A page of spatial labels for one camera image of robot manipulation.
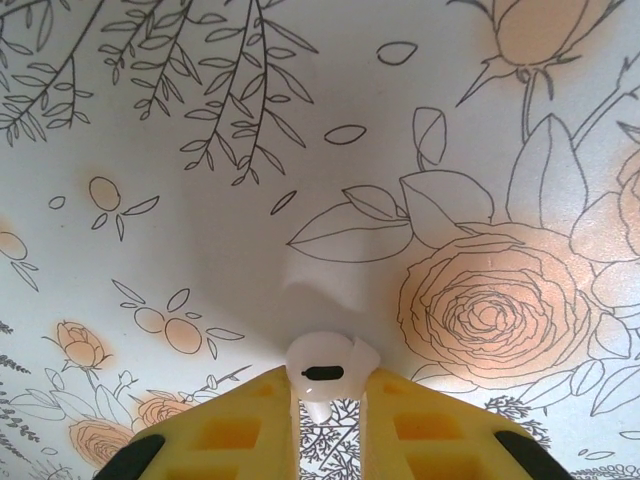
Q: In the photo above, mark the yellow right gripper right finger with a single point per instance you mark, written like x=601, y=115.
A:
x=430, y=415

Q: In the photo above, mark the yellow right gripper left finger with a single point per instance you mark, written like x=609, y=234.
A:
x=240, y=410

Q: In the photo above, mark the floral patterned table cover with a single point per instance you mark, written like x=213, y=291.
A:
x=150, y=150

